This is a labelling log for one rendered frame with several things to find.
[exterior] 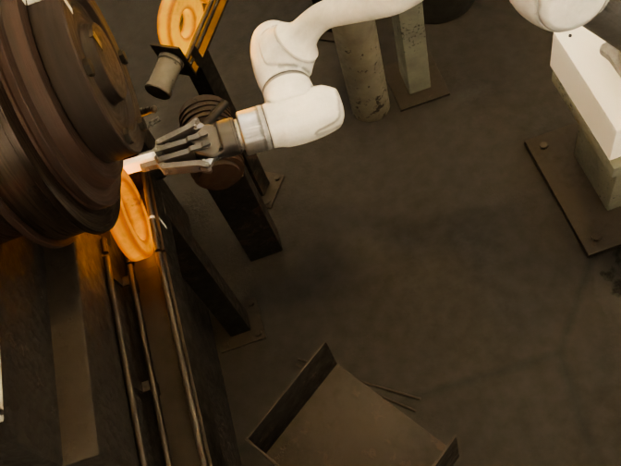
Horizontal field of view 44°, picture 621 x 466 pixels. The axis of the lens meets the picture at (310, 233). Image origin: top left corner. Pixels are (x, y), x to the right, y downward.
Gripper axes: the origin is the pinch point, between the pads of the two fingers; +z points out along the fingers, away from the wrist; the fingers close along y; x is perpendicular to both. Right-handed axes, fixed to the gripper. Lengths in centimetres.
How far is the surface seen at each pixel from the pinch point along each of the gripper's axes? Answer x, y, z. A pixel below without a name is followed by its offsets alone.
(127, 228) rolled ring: 5.6, -18.2, 3.0
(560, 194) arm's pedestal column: -64, 1, -99
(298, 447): -13, -59, -15
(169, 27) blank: 1.9, 32.5, -12.1
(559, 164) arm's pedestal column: -64, 11, -103
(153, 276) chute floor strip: -9.0, -20.5, 3.1
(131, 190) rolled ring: -0.9, -5.1, 2.6
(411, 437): -12, -63, -34
